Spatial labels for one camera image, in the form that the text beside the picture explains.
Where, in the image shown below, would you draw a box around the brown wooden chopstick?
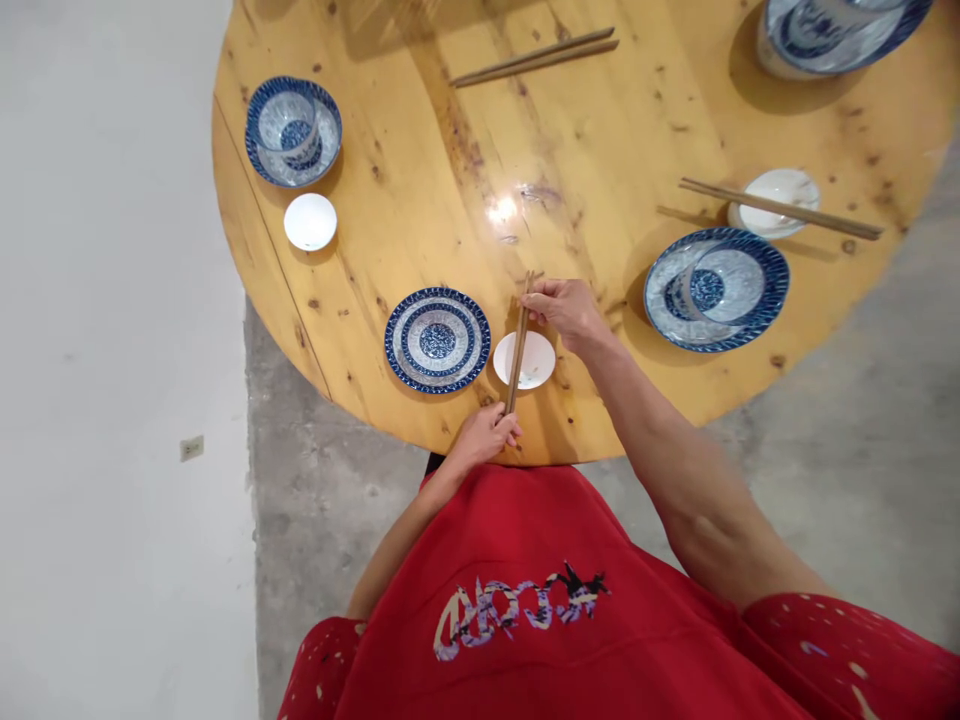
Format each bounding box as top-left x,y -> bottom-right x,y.
505,271 -> 531,414
452,39 -> 621,90
680,177 -> 886,236
448,26 -> 616,85
677,182 -> 883,242
510,271 -> 535,417

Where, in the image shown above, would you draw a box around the person's left fingers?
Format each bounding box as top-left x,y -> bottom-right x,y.
491,403 -> 524,452

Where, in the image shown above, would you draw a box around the blue patterned plate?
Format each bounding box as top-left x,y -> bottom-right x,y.
643,227 -> 792,354
383,286 -> 493,395
244,75 -> 344,190

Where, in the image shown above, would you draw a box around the person's right hand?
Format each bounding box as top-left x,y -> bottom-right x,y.
519,278 -> 615,355

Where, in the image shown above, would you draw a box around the small white flower-print cup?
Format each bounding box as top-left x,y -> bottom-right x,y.
492,330 -> 557,391

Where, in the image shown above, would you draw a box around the small plain white cup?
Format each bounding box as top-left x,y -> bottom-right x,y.
283,192 -> 339,253

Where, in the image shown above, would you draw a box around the person's body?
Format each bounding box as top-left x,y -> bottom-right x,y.
277,461 -> 960,720

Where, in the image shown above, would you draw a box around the person's right fingers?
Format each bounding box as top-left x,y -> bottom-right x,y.
519,282 -> 562,328

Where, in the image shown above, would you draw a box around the stack of blue patterned bowls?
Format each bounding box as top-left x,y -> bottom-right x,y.
755,0 -> 936,82

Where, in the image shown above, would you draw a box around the person's left hand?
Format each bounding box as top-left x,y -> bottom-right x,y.
454,401 -> 524,466

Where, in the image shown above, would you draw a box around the blue patterned bowl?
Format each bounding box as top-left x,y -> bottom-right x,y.
255,90 -> 325,172
662,246 -> 768,325
396,297 -> 476,379

